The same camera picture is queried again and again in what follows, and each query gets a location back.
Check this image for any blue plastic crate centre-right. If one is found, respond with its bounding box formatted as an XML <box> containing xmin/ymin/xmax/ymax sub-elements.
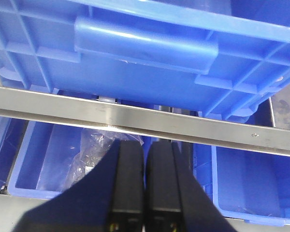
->
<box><xmin>193</xmin><ymin>144</ymin><xmax>290</xmax><ymax>226</ymax></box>

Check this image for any blue crate far left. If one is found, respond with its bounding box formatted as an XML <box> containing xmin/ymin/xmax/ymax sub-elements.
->
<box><xmin>0</xmin><ymin>116</ymin><xmax>27</xmax><ymax>190</ymax></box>

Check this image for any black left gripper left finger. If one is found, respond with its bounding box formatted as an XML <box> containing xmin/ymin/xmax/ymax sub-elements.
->
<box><xmin>13</xmin><ymin>140</ymin><xmax>144</xmax><ymax>232</ymax></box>

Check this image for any clear plastic bag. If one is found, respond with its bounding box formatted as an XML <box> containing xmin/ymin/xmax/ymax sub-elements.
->
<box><xmin>36</xmin><ymin>128</ymin><xmax>143</xmax><ymax>191</ymax></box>

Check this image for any upper steel rack rail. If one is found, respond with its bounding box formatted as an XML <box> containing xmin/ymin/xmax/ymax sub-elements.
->
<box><xmin>0</xmin><ymin>87</ymin><xmax>290</xmax><ymax>157</ymax></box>

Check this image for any upper blue plastic crate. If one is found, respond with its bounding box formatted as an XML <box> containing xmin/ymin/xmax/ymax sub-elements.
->
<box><xmin>0</xmin><ymin>0</ymin><xmax>290</xmax><ymax>122</ymax></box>

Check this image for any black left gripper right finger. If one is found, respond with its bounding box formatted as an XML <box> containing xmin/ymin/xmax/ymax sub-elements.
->
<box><xmin>145</xmin><ymin>141</ymin><xmax>235</xmax><ymax>232</ymax></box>

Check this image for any blue plastic crate centre-left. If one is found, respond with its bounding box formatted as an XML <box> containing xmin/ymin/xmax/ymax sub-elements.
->
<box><xmin>7</xmin><ymin>120</ymin><xmax>145</xmax><ymax>200</ymax></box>

